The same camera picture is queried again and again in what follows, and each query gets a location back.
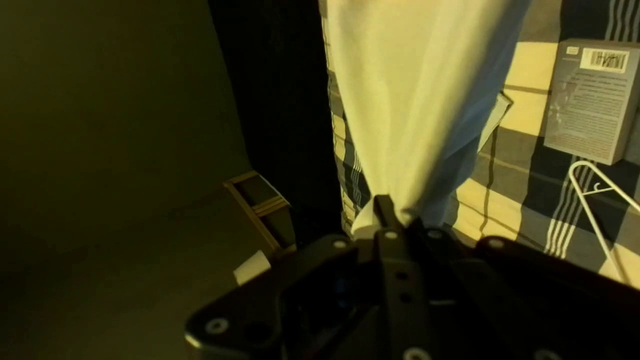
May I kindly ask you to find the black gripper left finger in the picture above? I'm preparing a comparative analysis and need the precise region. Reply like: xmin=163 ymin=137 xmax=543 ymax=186
xmin=372 ymin=193 xmax=403 ymax=235

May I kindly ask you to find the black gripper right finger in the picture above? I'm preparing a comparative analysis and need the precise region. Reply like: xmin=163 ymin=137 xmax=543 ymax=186
xmin=399 ymin=214 xmax=430 ymax=243

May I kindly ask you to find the white bed sheet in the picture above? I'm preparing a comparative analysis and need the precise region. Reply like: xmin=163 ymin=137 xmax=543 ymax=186
xmin=318 ymin=0 xmax=537 ymax=237

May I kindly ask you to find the plaid checkered comforter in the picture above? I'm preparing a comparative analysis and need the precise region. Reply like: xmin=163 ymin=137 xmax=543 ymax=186
xmin=327 ymin=0 xmax=640 ymax=292

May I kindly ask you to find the brown open storage basket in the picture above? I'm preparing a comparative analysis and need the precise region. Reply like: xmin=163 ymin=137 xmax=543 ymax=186
xmin=223 ymin=170 xmax=297 ymax=253

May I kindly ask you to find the bright window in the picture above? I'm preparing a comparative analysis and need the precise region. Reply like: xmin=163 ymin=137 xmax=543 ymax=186
xmin=230 ymin=249 xmax=275 ymax=287

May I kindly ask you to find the white wire clothes hanger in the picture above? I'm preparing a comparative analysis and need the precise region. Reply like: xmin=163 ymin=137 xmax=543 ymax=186
xmin=567 ymin=157 xmax=640 ymax=268

